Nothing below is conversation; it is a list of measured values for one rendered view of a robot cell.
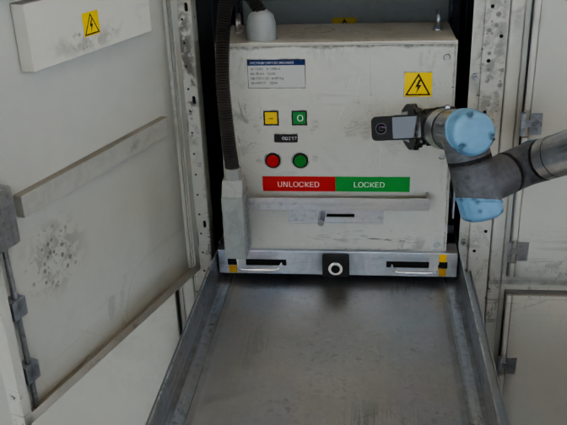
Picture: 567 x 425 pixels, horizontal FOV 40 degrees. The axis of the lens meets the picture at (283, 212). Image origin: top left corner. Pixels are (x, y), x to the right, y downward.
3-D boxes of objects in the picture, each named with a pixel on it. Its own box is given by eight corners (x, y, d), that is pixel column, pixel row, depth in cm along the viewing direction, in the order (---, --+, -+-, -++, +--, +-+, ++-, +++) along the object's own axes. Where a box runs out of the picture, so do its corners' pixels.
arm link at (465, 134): (459, 166, 125) (447, 115, 124) (436, 160, 136) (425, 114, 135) (504, 153, 126) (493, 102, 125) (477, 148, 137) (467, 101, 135)
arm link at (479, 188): (528, 204, 133) (515, 143, 131) (483, 226, 128) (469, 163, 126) (494, 203, 140) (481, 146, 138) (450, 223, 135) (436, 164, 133)
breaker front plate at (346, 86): (445, 259, 171) (456, 45, 152) (229, 255, 176) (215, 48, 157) (444, 255, 172) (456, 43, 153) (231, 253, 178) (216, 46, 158)
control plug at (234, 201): (247, 260, 165) (242, 184, 158) (224, 259, 165) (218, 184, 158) (252, 243, 172) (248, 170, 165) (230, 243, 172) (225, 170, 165)
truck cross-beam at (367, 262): (456, 277, 173) (457, 253, 170) (219, 272, 178) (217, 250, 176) (454, 266, 177) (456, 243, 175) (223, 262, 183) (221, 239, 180)
